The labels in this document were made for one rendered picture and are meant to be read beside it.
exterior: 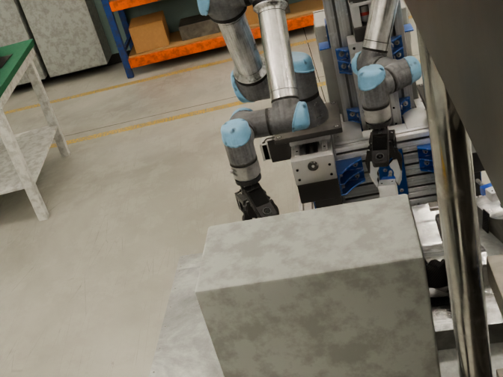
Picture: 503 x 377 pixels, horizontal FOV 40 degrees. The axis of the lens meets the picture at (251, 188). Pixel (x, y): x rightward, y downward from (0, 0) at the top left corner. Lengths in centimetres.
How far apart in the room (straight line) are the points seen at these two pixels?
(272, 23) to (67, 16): 523
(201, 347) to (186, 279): 33
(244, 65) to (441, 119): 120
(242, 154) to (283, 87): 22
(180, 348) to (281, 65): 80
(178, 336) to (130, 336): 142
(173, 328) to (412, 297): 115
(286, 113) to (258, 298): 99
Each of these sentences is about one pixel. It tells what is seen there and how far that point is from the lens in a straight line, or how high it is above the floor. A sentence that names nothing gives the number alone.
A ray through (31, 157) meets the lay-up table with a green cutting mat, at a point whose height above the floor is 26.
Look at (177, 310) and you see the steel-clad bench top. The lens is 204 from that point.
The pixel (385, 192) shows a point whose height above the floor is 94.
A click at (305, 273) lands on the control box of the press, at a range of 90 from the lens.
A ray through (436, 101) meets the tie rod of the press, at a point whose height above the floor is 157.
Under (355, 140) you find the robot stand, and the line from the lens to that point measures 237.
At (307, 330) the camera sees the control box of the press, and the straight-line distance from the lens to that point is 96.
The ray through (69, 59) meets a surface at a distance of 717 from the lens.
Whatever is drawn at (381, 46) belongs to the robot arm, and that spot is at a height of 131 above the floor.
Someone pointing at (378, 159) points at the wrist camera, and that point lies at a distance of 194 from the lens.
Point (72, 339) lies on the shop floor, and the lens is 351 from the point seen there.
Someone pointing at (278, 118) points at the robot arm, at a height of 127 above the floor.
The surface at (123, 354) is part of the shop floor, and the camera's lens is 329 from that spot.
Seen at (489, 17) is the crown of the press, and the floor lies 191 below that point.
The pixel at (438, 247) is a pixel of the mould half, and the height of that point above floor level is 89.
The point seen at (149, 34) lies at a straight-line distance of 673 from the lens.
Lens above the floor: 200
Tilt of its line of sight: 28 degrees down
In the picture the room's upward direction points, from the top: 15 degrees counter-clockwise
